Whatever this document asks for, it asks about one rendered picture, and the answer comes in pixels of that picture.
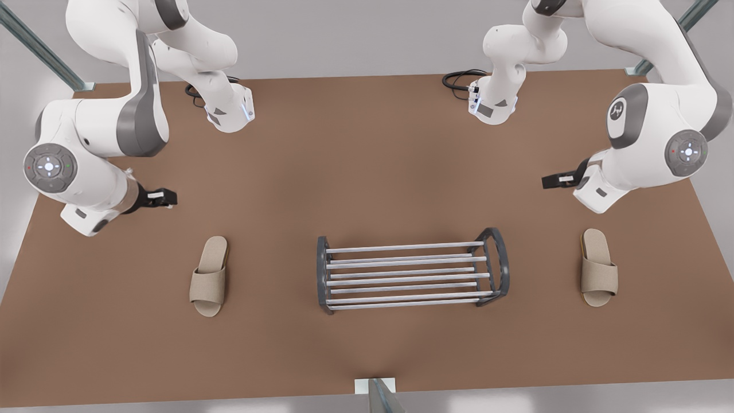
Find grey metal shoe rack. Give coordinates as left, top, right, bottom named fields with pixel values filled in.
left=317, top=227, right=510, bottom=315

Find beige slipper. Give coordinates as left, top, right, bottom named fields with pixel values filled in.
left=580, top=228, right=619, bottom=307
left=189, top=236, right=229, bottom=318

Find black cable loop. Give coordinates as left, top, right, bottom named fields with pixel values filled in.
left=185, top=76, right=241, bottom=108
left=442, top=69, right=489, bottom=100

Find silver frame post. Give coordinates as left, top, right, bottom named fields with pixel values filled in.
left=0, top=4, right=96, bottom=92
left=626, top=0, right=720, bottom=77
left=354, top=377, right=405, bottom=413

